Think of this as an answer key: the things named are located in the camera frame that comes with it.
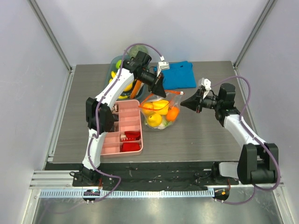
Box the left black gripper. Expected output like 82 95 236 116
136 70 167 98

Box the yellow bell pepper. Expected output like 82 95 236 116
152 99 169 115

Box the clear orange-zip bag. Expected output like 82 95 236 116
139 90 184 130

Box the orange tangerine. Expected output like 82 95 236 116
166 106 180 122

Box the yellow lemon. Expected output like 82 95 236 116
146 113 163 127

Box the white cauliflower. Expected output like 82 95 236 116
156 119 173 130

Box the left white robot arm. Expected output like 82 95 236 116
78 51 169 186

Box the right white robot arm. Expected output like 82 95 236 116
180 79 278 185

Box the orange carrot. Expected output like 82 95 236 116
130 80 143 99

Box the teal fruit basket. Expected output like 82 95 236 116
104 55 145 100

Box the blue folded cloth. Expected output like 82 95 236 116
162 61 197 90

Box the green melon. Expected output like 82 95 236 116
125 45 149 57

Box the green apple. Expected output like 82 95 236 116
115 60 122 69

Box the floral rolled sock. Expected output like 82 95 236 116
112 104 118 112

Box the dark rolled sock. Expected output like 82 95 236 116
113 113 119 122

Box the red white cloth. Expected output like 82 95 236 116
120 131 141 142

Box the pink compartment tray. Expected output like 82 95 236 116
101 99 143 158

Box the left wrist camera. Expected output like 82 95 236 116
157 61 170 76

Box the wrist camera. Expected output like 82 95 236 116
157 61 170 76
198 78 211 99

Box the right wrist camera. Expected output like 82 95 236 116
198 78 211 99

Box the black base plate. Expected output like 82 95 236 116
70 161 238 191

